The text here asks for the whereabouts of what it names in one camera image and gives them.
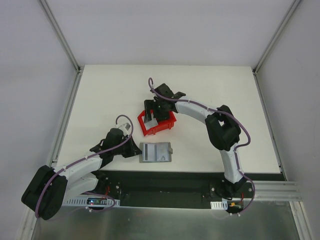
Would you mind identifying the white credit card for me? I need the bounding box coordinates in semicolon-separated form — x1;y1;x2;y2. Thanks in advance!
156;142;171;162
142;143;157;163

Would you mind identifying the grey leather card holder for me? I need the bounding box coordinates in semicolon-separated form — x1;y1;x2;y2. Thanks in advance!
139;142;173;163

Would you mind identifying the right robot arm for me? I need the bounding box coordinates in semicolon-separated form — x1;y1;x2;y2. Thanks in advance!
144;78;245;200

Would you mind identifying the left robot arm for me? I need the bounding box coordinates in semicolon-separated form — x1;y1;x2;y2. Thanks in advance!
21;123;142;220

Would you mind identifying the red plastic card tray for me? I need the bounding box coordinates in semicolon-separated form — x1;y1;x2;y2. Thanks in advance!
137;110;177;137

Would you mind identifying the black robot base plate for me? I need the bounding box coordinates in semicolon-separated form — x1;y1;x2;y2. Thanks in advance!
89;170;254;209

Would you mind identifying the left white cable duct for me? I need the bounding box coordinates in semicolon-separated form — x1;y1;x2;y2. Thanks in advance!
62;196;120;208

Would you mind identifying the white cable duct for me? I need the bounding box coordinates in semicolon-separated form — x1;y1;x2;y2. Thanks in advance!
210;200;228;211
62;196;120;208

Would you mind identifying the left table side rail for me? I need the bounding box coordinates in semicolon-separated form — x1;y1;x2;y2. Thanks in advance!
47;69;83;167

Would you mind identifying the table side rail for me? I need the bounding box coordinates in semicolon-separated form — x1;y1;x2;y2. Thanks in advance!
252;71;287;180
47;69;83;167

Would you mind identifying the right table side rail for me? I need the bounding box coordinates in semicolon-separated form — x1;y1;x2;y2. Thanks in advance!
252;71;287;180

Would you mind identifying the right white cable duct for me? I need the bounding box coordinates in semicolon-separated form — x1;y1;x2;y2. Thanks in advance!
210;200;228;211

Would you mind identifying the left aluminium frame post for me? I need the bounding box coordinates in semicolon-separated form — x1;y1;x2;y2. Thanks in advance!
37;0;82;73

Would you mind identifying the aluminium frame post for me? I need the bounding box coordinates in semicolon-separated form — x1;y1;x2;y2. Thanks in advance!
252;0;303;76
37;0;82;73

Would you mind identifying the horizontal aluminium extrusion rail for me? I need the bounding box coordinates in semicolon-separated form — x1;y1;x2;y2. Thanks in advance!
254;181;302;202

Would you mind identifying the right aluminium frame post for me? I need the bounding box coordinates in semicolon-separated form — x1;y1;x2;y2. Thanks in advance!
252;0;303;76

